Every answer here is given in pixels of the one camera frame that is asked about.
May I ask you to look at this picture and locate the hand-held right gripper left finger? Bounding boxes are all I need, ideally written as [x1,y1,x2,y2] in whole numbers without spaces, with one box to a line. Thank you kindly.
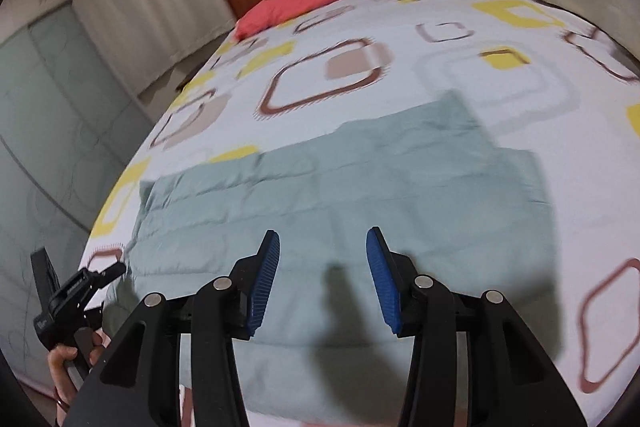
[62,229,281,427]

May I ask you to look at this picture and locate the frosted glass wardrobe door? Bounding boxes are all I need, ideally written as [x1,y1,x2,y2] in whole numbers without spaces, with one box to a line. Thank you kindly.
[0,2,156,388]

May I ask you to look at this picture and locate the light green puffer jacket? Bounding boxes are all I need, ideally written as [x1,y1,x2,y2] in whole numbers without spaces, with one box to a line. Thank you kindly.
[117,91,558,420]

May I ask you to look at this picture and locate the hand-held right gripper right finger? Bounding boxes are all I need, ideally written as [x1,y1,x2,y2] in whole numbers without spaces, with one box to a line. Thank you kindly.
[365,227,588,427]

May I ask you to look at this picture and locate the person's left hand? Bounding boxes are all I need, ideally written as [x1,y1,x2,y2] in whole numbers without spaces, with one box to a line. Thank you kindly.
[47,329,111,413]

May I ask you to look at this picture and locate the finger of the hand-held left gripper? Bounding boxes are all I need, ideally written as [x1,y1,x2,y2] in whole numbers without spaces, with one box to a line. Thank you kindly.
[89,261,127,295]

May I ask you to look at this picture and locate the bed with patterned sheet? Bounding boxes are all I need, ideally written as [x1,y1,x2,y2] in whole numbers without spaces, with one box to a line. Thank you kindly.
[80,0,640,427]

